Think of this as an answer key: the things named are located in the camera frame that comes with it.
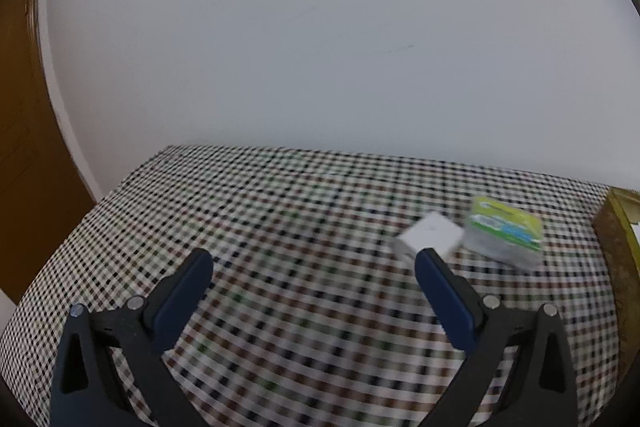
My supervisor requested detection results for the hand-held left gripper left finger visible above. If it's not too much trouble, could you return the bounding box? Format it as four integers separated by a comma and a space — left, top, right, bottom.
49, 248, 215, 427

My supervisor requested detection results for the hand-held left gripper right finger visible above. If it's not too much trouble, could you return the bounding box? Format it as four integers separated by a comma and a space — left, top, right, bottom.
415, 247, 593, 427

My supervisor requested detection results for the plain white small box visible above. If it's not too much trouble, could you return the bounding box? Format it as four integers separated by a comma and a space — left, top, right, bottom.
395, 212, 465, 260

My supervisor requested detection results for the golden brown storage box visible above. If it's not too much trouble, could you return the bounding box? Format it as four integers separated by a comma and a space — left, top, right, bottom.
592, 188, 640, 308

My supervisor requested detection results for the green and white packet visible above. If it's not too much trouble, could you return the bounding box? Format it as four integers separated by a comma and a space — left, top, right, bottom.
462, 196, 545, 270

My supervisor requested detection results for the checkered tablecloth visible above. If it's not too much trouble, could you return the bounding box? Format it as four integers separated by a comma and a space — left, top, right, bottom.
0, 144, 636, 427

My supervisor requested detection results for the brown wooden door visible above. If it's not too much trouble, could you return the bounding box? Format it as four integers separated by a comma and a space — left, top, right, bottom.
0, 0, 96, 305

